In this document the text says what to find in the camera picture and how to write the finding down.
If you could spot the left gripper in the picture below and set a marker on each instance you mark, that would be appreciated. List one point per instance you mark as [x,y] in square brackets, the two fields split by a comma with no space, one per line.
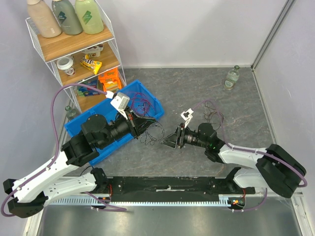
[139,124]

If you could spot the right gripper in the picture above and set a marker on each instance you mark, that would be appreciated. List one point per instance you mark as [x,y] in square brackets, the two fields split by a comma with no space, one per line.
[181,136]

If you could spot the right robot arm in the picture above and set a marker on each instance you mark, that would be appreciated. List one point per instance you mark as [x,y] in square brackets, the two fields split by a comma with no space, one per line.
[270,167]

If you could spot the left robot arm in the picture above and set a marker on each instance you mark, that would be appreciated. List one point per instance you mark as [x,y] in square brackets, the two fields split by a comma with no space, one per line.
[29,195]

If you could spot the orange snack packets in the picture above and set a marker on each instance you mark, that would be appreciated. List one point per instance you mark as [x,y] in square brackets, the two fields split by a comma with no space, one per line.
[110,80]

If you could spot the blue green box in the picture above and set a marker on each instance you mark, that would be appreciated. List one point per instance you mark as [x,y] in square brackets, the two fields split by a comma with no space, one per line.
[84,92]

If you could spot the yellow snack bag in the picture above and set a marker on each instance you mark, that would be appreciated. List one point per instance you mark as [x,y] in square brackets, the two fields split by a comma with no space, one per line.
[90,64]

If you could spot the white yoghurt tub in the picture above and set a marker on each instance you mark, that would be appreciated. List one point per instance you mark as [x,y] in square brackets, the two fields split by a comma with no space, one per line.
[94,51]

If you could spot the clear glass bottle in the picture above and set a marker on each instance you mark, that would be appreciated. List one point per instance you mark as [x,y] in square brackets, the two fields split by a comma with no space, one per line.
[231,78]

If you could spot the white lidded cup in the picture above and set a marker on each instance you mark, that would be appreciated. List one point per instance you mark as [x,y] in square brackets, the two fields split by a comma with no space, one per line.
[66,65]

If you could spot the grey-green bottle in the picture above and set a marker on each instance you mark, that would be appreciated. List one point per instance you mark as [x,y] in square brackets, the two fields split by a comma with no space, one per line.
[66,16]

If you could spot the light green bottle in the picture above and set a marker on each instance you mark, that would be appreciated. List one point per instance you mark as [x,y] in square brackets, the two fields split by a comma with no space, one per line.
[89,16]

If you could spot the beige bottle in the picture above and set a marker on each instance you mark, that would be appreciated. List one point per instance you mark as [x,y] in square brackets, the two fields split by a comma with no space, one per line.
[43,18]

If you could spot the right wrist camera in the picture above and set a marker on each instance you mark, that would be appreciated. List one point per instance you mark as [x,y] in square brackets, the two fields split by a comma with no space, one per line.
[187,116]

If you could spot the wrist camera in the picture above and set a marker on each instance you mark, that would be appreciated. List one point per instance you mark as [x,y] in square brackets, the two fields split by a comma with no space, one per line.
[187,116]
[119,102]

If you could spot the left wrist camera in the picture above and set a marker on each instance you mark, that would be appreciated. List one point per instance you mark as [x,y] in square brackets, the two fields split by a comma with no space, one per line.
[119,102]

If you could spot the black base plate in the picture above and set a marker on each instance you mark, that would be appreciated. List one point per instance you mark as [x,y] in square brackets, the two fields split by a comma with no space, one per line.
[170,189]

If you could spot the grey cable duct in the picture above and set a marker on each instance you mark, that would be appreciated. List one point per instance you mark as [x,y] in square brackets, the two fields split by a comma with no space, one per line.
[81,200]

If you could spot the white wire wooden shelf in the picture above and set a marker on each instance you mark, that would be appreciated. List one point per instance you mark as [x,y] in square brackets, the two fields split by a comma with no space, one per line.
[52,49]

